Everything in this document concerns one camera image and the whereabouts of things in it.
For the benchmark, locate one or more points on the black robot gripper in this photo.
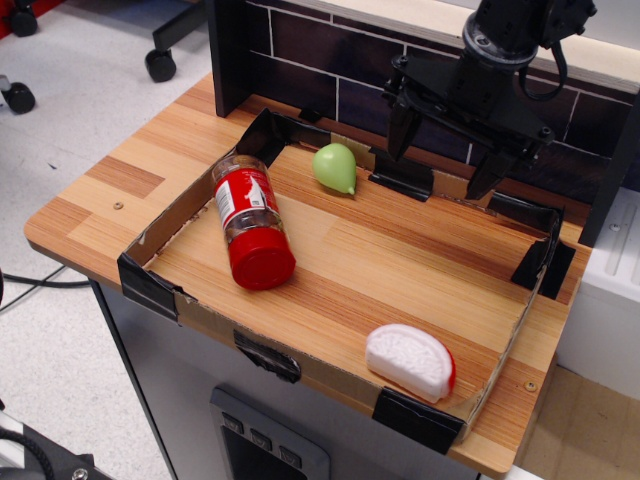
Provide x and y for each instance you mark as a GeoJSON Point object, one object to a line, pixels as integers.
{"type": "Point", "coordinates": [474, 96]}

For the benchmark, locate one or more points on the red-capped basil spice bottle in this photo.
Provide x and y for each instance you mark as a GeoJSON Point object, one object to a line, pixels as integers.
{"type": "Point", "coordinates": [259, 252]}

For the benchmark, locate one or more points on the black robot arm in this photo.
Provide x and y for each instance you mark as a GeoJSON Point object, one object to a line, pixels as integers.
{"type": "Point", "coordinates": [521, 26]}

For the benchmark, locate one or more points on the cardboard fence with black tape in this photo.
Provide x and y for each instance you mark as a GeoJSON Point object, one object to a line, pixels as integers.
{"type": "Point", "coordinates": [478, 276]}

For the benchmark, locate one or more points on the green toy pear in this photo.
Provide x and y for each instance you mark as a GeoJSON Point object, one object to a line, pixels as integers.
{"type": "Point", "coordinates": [334, 166]}

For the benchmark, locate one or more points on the dark tile backsplash panel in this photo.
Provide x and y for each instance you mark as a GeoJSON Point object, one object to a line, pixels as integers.
{"type": "Point", "coordinates": [574, 145]}

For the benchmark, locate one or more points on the white red toy cheese wedge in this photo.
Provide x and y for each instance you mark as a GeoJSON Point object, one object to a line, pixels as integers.
{"type": "Point", "coordinates": [412, 359]}

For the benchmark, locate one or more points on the white appliance right side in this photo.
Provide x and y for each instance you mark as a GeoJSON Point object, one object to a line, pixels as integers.
{"type": "Point", "coordinates": [600, 341]}

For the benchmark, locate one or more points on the black office chair base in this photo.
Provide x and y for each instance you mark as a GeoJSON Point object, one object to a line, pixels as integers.
{"type": "Point", "coordinates": [159, 61]}

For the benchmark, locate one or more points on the grey cabinet control panel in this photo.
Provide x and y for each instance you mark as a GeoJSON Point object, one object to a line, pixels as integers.
{"type": "Point", "coordinates": [255, 446]}

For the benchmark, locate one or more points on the black caster wheel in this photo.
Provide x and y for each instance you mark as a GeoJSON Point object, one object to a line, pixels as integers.
{"type": "Point", "coordinates": [17, 95]}

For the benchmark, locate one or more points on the black metal bracket bottom-left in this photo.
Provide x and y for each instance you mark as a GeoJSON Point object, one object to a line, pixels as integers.
{"type": "Point", "coordinates": [27, 454]}

